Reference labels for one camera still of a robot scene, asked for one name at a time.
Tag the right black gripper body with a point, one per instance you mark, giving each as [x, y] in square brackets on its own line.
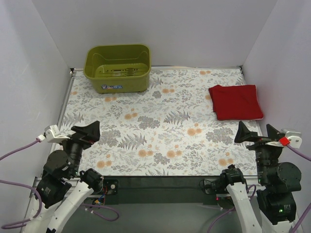
[261, 143]

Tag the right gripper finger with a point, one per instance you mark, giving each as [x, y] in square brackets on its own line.
[273, 134]
[243, 134]

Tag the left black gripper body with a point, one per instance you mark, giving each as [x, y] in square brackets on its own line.
[79, 137]

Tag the red t shirt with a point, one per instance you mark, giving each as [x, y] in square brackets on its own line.
[235, 102]

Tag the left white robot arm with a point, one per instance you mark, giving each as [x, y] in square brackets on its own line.
[63, 188]

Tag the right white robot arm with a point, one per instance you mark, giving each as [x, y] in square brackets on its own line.
[278, 179]

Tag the olive green plastic bin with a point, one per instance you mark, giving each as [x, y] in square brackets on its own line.
[118, 68]

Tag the floral table mat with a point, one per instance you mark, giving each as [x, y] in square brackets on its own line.
[168, 130]

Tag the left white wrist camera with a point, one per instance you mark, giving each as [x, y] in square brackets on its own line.
[52, 135]

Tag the aluminium frame rail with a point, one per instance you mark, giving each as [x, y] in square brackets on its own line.
[186, 188]

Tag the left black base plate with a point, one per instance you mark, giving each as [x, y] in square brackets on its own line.
[107, 187]

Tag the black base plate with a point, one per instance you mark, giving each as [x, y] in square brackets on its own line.
[107, 187]
[213, 187]

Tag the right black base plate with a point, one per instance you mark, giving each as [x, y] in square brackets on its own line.
[213, 187]

